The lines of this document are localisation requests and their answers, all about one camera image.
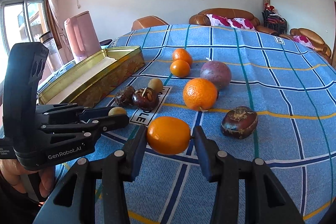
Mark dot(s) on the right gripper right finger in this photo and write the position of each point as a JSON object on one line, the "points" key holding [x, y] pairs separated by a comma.
{"points": [[266, 200]]}

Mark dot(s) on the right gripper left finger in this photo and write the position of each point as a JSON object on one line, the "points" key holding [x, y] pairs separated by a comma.
{"points": [[74, 198]]}

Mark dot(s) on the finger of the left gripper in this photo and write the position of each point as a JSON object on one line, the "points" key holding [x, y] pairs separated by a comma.
{"points": [[93, 128], [71, 112]]}

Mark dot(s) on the tan longan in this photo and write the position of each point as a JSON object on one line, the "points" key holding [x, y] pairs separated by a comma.
{"points": [[117, 111], [155, 84]]}

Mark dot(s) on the dark brown fruit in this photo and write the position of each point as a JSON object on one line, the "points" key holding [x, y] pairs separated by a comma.
{"points": [[124, 98], [239, 123], [146, 99]]}

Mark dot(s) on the large orange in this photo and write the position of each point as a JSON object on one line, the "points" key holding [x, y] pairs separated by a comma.
{"points": [[200, 94]]}

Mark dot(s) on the person's left hand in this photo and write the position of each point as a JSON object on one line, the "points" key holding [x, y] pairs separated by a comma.
{"points": [[12, 171]]}

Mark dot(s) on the gold metal tin tray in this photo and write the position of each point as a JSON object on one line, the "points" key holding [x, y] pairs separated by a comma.
{"points": [[91, 80]]}

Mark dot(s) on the clear glass bottle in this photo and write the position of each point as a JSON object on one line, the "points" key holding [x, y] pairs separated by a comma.
{"points": [[54, 59]]}

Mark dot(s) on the pink electric kettle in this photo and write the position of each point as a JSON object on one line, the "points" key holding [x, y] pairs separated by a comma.
{"points": [[82, 36]]}

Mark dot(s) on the blue plaid tablecloth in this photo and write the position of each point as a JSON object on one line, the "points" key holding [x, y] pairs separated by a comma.
{"points": [[291, 88]]}

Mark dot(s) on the purple passion fruit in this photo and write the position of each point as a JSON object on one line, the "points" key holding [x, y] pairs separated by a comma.
{"points": [[216, 72]]}

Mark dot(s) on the brown leather chair left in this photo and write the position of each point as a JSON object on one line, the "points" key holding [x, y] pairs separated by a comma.
{"points": [[147, 22]]}

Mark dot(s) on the pink floral armchair pillow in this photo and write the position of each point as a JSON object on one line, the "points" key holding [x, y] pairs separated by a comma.
{"points": [[303, 40]]}

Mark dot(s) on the brown leather armchair right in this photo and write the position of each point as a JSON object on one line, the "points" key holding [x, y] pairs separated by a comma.
{"points": [[320, 46]]}

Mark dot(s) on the brown leather long sofa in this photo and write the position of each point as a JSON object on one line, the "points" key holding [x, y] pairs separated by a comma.
{"points": [[202, 19]]}

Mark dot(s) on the pink floral pillow right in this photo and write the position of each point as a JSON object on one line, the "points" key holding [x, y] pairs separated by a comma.
{"points": [[241, 23]]}

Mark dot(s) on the dark shelf with items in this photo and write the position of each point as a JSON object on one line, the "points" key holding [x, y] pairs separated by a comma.
{"points": [[272, 19]]}

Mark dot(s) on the pink floral pillow left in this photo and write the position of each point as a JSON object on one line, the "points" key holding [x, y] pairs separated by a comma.
{"points": [[216, 20]]}

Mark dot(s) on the window with frame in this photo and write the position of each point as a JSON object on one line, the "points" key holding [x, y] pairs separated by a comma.
{"points": [[24, 21]]}

